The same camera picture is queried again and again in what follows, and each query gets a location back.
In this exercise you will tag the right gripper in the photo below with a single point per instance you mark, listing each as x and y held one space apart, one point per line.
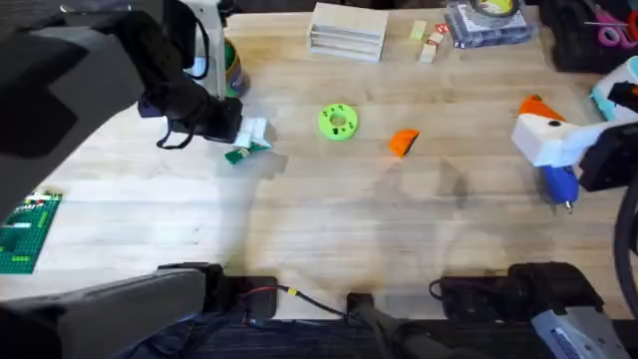
610 159

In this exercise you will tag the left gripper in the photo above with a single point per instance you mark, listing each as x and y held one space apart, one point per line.
209 119

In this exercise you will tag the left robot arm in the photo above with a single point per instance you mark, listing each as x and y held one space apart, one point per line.
75 100

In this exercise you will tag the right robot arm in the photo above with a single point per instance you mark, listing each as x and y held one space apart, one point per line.
538 291

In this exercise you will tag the green vegetable toy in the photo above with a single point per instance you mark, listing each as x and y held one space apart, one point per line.
239 155

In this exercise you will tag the green and purple tub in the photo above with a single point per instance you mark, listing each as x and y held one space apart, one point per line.
234 70

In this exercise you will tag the green disc with holes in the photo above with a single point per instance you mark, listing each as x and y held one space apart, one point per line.
329 127

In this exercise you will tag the white and teal device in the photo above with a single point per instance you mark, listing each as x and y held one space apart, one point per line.
605 92

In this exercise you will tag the black box with scissors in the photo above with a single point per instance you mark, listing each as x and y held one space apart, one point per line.
583 45

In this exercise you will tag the clear plastic box with tape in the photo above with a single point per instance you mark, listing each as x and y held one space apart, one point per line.
488 27

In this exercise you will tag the orange ribbed wedge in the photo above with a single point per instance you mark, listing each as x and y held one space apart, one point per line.
401 142

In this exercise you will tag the red and white block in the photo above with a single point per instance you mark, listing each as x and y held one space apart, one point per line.
441 28

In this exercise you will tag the pale green block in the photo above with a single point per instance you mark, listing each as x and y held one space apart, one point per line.
418 30

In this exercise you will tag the green board with blocks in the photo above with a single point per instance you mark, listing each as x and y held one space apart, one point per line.
25 234

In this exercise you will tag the black rail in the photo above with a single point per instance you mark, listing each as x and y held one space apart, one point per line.
319 341

